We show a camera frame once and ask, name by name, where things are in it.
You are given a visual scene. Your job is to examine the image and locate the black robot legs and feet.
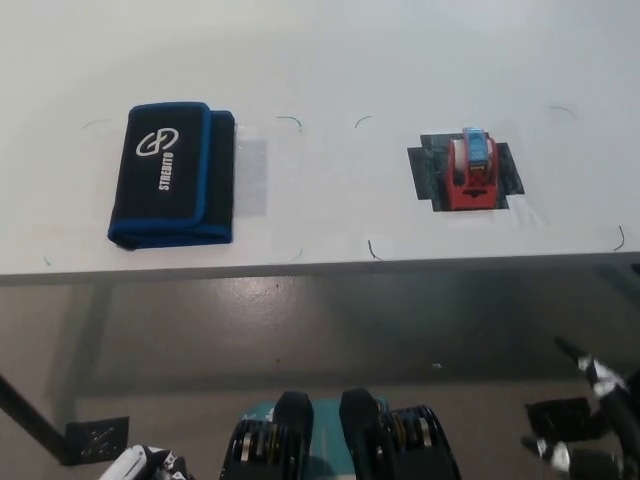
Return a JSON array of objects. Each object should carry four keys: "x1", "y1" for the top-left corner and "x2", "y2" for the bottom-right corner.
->
[{"x1": 227, "y1": 387, "x2": 462, "y2": 480}]

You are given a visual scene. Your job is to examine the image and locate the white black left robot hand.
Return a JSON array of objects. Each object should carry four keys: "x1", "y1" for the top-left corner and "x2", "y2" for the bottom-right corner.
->
[{"x1": 98, "y1": 442, "x2": 197, "y2": 480}]

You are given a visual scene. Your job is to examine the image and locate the black table foot plate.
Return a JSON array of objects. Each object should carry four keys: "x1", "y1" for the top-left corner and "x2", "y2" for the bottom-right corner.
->
[{"x1": 61, "y1": 416, "x2": 131, "y2": 467}]

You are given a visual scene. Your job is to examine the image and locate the black tape patch on table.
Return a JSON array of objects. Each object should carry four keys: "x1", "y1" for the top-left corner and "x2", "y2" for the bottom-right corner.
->
[{"x1": 405, "y1": 131, "x2": 526, "y2": 213}]

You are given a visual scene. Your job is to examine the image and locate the black table leg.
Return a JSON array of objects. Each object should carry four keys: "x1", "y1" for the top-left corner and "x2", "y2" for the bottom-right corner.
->
[{"x1": 0, "y1": 372, "x2": 70, "y2": 452}]

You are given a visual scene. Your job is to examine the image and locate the red tape dispenser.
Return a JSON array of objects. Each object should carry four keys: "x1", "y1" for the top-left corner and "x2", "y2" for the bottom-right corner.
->
[{"x1": 444, "y1": 125, "x2": 501, "y2": 212}]

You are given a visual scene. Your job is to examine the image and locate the black blue Strebito notebook case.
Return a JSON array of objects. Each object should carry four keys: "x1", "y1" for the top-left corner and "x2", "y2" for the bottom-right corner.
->
[{"x1": 106, "y1": 101, "x2": 237, "y2": 252}]

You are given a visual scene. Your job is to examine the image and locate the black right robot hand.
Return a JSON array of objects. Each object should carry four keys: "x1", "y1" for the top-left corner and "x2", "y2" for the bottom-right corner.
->
[{"x1": 519, "y1": 336, "x2": 640, "y2": 480}]

